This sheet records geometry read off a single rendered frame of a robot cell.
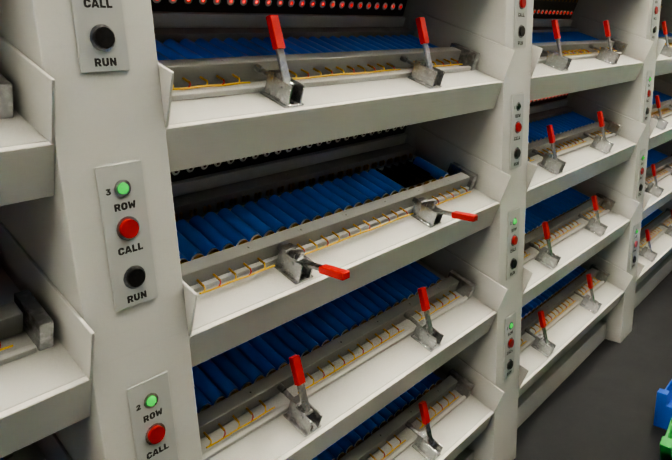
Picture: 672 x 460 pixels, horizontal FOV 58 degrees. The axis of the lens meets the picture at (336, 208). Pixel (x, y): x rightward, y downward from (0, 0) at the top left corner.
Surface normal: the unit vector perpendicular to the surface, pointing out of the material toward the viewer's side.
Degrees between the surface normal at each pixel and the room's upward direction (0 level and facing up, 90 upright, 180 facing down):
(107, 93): 90
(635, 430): 0
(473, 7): 90
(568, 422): 0
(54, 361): 21
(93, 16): 90
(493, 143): 90
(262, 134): 111
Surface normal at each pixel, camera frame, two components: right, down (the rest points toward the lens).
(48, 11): 0.74, 0.14
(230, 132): 0.70, 0.48
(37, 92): -0.67, 0.22
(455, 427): 0.23, -0.85
